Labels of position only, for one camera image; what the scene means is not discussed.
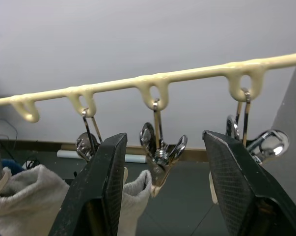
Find blue sock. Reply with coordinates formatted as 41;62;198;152
1;158;25;174

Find grey ribbed sock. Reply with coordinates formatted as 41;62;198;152
0;164;70;236
117;169;153;236

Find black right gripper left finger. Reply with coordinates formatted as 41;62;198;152
49;132;128;236

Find black cable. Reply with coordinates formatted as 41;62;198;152
0;117;40;170

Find cream clip hanger bar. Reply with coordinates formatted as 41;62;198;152
0;50;296;123

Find wooden baseboard strip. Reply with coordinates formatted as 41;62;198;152
61;144;208;163

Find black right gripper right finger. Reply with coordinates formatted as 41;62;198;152
202;130;296;236

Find white roll tube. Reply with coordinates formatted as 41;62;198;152
56;149;146;163

